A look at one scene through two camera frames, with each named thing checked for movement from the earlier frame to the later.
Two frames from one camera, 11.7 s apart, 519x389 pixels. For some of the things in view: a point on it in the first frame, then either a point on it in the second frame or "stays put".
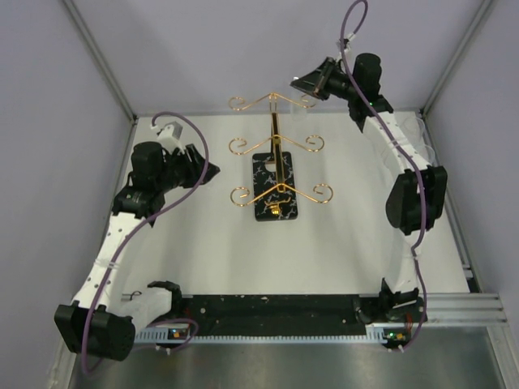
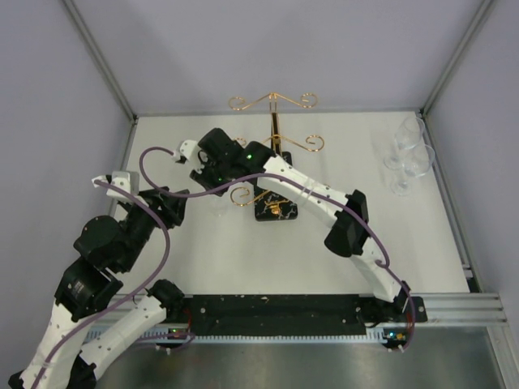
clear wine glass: (414, 130) stays put
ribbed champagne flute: (298, 109) to (219, 205)
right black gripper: (315, 83) to (202, 177)
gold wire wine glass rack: (274, 170) stays put
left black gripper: (195, 168) to (175, 209)
